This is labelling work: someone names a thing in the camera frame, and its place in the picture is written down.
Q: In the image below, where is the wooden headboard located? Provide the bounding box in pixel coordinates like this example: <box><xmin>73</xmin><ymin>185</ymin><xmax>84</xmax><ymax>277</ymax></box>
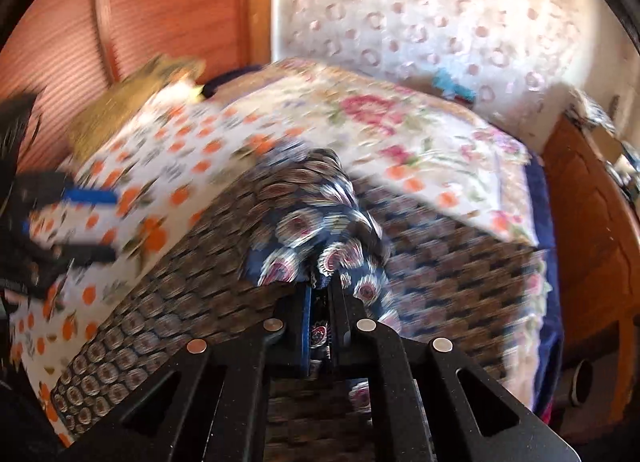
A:
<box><xmin>0</xmin><ymin>0</ymin><xmax>276</xmax><ymax>173</ymax></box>

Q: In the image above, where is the navy medallion print shirt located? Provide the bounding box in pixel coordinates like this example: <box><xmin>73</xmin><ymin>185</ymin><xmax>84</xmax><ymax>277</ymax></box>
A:
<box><xmin>50</xmin><ymin>147</ymin><xmax>551</xmax><ymax>462</ymax></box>

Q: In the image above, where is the wooden dresser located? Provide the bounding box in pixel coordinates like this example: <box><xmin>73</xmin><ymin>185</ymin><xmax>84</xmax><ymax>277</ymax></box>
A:
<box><xmin>542</xmin><ymin>112</ymin><xmax>640</xmax><ymax>443</ymax></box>

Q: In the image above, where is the gold patterned cloth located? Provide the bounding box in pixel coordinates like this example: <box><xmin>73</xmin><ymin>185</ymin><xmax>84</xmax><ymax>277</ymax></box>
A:
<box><xmin>67</xmin><ymin>56</ymin><xmax>208</xmax><ymax>157</ymax></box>

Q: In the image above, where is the stack of patterned papers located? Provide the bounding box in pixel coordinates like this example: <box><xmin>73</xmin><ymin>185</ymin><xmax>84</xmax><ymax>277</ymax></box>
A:
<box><xmin>570</xmin><ymin>89</ymin><xmax>618</xmax><ymax>130</ymax></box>

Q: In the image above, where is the grey cylindrical object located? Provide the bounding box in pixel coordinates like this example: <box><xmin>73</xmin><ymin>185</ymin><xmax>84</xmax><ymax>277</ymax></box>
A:
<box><xmin>567</xmin><ymin>359</ymin><xmax>596</xmax><ymax>408</ymax></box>

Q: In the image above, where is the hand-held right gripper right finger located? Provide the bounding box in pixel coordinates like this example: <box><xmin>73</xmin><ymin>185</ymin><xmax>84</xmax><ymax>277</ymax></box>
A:
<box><xmin>327</xmin><ymin>283</ymin><xmax>583</xmax><ymax>462</ymax></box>

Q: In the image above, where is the cardboard box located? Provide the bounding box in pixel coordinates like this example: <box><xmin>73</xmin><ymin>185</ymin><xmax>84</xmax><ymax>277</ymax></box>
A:
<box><xmin>592</xmin><ymin>129</ymin><xmax>633</xmax><ymax>165</ymax></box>

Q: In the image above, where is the turquoise object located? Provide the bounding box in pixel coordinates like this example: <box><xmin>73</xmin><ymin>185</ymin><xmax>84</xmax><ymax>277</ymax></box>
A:
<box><xmin>432</xmin><ymin>69</ymin><xmax>476</xmax><ymax>102</ymax></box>

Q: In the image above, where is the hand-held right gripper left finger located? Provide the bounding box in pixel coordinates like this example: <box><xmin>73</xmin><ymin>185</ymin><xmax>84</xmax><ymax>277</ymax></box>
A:
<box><xmin>62</xmin><ymin>286</ymin><xmax>315</xmax><ymax>462</ymax></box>

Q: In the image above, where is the white curtain with circles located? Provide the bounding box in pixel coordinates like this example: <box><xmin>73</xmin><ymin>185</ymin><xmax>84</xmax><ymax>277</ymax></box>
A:
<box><xmin>272</xmin><ymin>0</ymin><xmax>626</xmax><ymax>153</ymax></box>

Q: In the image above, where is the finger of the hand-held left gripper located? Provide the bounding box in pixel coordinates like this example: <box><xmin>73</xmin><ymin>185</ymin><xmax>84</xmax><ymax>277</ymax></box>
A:
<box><xmin>30</xmin><ymin>238</ymin><xmax>119</xmax><ymax>267</ymax></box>
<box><xmin>27</xmin><ymin>184</ymin><xmax>121</xmax><ymax>209</ymax></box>

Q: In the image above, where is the blue bed cover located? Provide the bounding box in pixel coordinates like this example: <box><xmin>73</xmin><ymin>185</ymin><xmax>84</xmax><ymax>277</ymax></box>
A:
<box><xmin>520</xmin><ymin>152</ymin><xmax>566</xmax><ymax>418</ymax></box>

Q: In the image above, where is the floral bedsheet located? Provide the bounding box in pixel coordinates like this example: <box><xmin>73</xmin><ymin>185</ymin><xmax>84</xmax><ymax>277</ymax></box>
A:
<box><xmin>10</xmin><ymin>59</ymin><xmax>546</xmax><ymax>443</ymax></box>

